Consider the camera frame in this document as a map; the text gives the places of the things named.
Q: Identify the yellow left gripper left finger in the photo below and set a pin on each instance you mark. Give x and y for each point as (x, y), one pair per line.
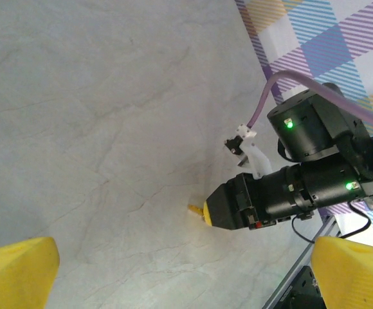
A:
(16, 273)

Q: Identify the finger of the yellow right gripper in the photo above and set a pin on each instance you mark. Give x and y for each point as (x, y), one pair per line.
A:
(207, 214)

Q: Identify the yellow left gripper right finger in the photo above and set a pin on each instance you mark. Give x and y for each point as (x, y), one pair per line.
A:
(357, 277)

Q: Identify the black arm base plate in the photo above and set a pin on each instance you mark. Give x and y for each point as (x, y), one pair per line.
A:
(302, 289)

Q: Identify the wide aluminium base rail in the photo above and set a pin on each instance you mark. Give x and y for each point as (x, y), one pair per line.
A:
(302, 257)

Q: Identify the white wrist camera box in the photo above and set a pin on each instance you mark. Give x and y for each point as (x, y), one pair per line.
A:
(254, 157)

